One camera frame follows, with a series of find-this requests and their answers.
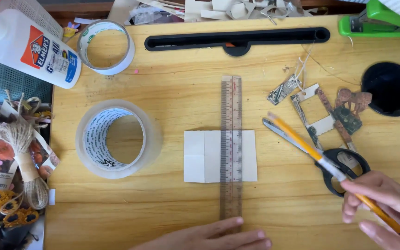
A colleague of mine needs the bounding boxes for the person's right hand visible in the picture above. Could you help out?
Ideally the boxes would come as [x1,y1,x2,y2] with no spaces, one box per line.
[340,170,400,250]

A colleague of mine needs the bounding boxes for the person's left hand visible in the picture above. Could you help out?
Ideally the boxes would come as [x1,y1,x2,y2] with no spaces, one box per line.
[131,217,272,250]

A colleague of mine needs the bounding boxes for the yellow pencil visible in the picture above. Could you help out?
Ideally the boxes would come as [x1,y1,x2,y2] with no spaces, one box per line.
[268,112,400,244]

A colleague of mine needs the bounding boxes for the clear plastic ruler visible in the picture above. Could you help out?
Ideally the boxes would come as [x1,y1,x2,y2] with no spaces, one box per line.
[220,76,243,223]

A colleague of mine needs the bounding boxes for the white folded paper card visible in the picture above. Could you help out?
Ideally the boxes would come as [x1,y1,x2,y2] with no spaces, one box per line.
[184,130,258,183]

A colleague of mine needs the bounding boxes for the brown butterfly paper cutout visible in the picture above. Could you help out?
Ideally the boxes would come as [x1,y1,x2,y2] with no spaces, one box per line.
[335,88,373,115]

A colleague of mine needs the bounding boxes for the brown patterned paper strip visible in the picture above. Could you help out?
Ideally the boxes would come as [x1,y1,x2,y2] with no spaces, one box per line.
[316,88,357,153]

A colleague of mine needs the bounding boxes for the wide clear tape roll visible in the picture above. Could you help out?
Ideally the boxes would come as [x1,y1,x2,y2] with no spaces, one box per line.
[75,100,162,180]

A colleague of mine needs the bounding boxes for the green stapler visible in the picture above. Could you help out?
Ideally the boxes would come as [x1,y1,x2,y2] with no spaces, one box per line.
[338,0,400,38]

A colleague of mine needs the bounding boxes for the narrow clear tape roll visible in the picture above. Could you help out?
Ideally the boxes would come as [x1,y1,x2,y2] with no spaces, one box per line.
[77,20,135,75]

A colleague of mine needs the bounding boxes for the black pen tray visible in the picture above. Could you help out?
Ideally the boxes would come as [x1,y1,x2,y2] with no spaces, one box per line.
[144,27,331,57]

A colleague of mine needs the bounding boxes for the jute twine bundle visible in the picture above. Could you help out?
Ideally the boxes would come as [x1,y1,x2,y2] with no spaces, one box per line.
[0,91,49,210]

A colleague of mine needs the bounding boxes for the heap of paper scraps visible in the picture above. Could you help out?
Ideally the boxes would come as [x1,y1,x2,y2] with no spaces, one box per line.
[108,0,329,25]

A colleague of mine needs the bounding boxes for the small colourful paper flower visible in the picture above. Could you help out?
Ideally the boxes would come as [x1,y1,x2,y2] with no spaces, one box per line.
[63,22,81,39]

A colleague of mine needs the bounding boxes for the teal plastic basket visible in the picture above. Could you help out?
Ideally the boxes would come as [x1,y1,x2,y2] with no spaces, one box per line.
[0,43,53,103]

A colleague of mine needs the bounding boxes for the white glue bottle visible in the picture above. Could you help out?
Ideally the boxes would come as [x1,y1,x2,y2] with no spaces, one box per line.
[0,7,82,89]

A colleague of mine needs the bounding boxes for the white plastic basket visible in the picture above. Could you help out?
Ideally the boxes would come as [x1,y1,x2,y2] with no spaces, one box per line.
[0,0,64,39]

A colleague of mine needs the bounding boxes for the vintage camera paper cutout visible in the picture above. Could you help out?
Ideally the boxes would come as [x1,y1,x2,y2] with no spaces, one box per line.
[332,107,363,135]

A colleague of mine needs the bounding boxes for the black-handled scissors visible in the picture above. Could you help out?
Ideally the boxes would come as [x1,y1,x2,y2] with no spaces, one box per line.
[262,117,371,198]

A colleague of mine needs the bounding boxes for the paper frame cutout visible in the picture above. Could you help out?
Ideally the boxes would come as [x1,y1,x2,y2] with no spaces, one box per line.
[290,83,336,150]

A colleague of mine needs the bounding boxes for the newsprint paper tag with string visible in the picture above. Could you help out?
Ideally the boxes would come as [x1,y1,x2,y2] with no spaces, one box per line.
[267,45,314,106]

